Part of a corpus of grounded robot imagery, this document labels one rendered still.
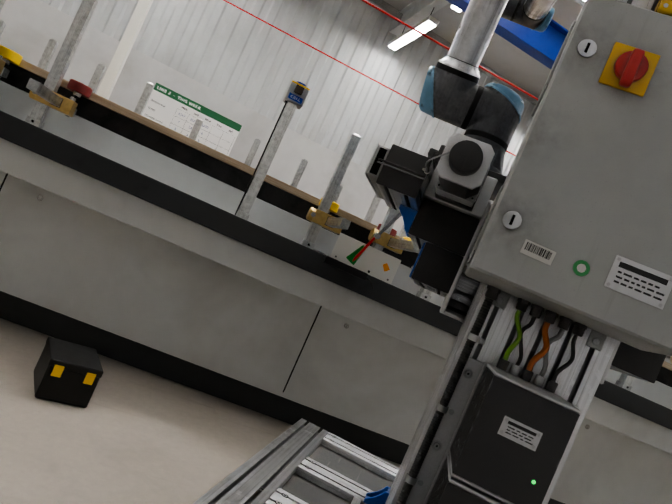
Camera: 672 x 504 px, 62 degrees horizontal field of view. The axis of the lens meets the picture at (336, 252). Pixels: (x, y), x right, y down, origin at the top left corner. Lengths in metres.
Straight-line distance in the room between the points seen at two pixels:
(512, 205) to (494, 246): 0.07
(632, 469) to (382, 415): 1.30
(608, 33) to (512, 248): 0.36
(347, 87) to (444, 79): 8.24
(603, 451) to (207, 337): 1.91
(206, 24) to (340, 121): 2.54
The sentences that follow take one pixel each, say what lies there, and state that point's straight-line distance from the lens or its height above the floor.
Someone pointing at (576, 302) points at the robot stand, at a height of 0.78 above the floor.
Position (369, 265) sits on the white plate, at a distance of 2.11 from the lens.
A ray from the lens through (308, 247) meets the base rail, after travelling 2.05.
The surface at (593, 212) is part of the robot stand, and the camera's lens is 0.92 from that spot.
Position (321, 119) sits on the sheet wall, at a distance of 9.51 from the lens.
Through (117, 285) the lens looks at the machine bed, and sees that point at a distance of 2.29.
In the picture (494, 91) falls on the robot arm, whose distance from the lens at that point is 1.52.
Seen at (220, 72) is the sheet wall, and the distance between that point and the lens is 9.31.
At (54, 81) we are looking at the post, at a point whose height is 0.86.
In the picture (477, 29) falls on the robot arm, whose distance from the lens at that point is 1.51.
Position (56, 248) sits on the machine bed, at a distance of 2.32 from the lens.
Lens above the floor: 0.68
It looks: 1 degrees up
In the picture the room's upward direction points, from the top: 24 degrees clockwise
